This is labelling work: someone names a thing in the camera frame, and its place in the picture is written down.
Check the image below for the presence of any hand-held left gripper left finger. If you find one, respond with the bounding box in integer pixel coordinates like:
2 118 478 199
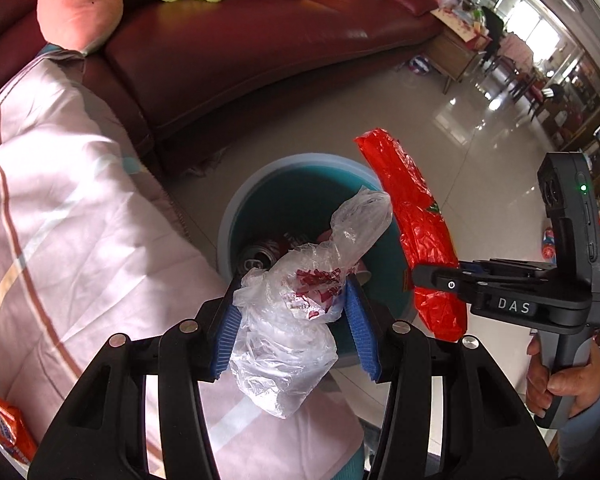
27 280 246 480

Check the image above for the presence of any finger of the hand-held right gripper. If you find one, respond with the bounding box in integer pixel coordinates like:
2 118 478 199
411 259 481 307

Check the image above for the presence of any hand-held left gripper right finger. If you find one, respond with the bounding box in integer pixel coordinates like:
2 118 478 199
342 272 536 480

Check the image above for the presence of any clear plastic bag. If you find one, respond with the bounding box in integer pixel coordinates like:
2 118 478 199
229 185 393 420

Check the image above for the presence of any red plastic bag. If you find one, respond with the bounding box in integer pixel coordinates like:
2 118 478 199
355 128 468 343

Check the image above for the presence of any red soda can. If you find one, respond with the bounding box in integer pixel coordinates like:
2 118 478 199
237 232 312 277

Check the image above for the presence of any blue plastic bucket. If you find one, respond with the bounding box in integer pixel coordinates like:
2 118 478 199
216 152 416 368

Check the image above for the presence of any orange snack packet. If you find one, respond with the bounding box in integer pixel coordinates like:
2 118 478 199
0 389 38 466

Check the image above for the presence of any person's right forearm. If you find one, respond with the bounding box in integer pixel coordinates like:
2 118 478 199
555 360 600 480

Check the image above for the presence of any person's right hand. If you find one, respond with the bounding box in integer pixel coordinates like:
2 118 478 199
526 335 600 419

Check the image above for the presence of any pink checked tablecloth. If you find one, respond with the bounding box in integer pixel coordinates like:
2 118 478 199
0 52 366 480

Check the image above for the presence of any small colourful ball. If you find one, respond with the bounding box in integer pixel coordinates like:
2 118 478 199
405 55 432 77

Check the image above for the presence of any wooden cabinet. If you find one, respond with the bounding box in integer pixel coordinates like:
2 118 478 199
425 7 486 95

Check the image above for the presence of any dark red leather sofa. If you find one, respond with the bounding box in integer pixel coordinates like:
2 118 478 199
0 0 443 176

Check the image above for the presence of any pink carrot plush pillow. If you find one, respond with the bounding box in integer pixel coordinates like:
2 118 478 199
36 0 124 56

